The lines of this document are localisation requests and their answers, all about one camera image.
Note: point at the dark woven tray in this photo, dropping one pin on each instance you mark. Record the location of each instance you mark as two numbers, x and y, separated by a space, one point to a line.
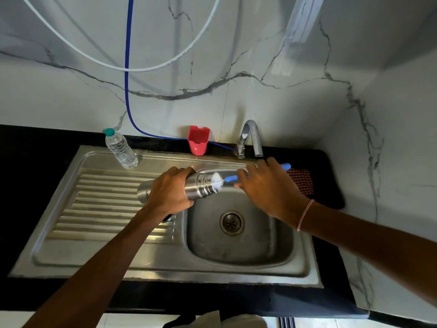
327 194

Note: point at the metal sink drain strainer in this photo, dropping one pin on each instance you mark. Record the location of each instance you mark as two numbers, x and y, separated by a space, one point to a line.
232 223

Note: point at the red checkered cloth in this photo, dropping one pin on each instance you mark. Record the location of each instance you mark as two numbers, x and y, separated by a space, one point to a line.
304 181

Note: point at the steel flask cup lid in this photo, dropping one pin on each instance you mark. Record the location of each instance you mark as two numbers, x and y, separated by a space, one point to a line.
168 219

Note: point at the steel flask bottle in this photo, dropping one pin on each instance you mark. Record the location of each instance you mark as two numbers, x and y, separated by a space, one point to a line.
198 186

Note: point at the person's right forearm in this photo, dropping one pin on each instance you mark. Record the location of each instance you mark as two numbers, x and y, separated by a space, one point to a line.
368 242

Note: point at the person's left forearm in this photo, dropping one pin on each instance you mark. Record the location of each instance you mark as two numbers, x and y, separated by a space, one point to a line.
99 269

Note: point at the dark trousers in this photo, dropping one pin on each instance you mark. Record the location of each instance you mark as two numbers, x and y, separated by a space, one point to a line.
184 321

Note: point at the stainless steel sink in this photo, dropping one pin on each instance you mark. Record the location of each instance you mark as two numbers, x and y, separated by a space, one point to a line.
205 242

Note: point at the chrome sink faucet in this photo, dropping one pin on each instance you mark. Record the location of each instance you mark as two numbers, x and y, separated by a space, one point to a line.
256 136

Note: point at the red plastic brush holder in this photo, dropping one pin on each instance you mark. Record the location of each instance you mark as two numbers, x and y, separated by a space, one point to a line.
198 146

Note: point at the dark striped floor grate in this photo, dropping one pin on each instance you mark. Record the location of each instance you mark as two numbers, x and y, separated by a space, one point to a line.
287 323

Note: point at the person's right hand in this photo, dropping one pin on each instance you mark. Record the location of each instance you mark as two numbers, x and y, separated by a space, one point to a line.
273 191

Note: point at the person's left hand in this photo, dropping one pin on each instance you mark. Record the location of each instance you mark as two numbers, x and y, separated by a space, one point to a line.
167 194

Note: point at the blue white bottle brush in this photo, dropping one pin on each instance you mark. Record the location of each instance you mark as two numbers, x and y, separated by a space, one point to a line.
230 178

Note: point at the clear plastic water bottle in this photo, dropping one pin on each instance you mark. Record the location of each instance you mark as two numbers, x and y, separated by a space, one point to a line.
123 153

